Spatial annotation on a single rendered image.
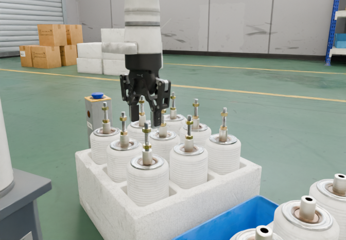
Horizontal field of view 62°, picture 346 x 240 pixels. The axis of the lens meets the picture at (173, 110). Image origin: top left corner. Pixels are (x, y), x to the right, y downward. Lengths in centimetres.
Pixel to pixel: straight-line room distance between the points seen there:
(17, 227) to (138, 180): 24
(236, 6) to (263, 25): 64
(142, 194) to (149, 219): 5
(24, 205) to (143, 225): 23
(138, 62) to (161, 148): 29
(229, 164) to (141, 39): 40
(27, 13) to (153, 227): 633
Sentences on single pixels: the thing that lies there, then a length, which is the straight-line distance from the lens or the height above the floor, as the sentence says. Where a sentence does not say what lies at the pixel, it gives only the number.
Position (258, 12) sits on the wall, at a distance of 582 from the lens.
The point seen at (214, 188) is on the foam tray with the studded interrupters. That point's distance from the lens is 72.
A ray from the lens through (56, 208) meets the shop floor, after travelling 101.
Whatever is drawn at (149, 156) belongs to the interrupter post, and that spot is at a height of 27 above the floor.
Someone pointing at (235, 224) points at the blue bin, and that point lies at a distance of 78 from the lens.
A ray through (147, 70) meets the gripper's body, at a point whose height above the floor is 46.
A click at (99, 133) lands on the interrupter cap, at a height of 25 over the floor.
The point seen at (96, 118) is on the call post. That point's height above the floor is 25.
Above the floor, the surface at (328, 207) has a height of 24.
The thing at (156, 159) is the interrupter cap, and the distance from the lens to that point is 66.
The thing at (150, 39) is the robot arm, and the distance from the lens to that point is 56.
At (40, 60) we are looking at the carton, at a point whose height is 12.
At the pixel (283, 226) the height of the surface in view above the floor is 24.
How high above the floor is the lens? 54
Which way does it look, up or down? 16 degrees down
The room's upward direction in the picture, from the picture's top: straight up
